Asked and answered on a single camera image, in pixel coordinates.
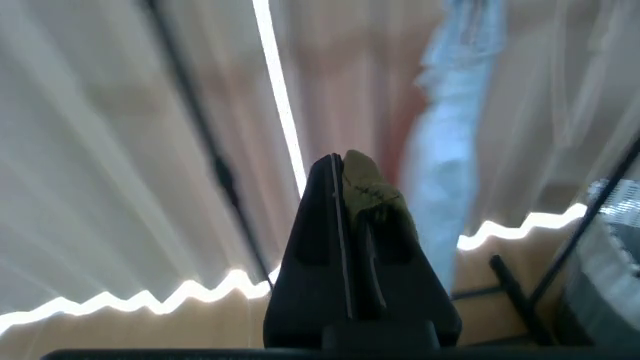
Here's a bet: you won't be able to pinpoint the green garment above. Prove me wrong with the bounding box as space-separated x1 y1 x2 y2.
342 149 420 244

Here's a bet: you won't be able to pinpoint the black clothes rack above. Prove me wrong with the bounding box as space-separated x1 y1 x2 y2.
139 0 640 347

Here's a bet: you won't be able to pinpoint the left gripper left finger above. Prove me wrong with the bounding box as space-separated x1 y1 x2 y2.
263 153 354 349

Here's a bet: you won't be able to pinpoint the pale grey shorts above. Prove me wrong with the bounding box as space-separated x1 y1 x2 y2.
402 0 507 294

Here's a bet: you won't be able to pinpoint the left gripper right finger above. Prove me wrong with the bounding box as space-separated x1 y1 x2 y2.
349 207 462 349

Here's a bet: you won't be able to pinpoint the white laundry basket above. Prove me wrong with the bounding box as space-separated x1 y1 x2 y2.
555 178 640 347

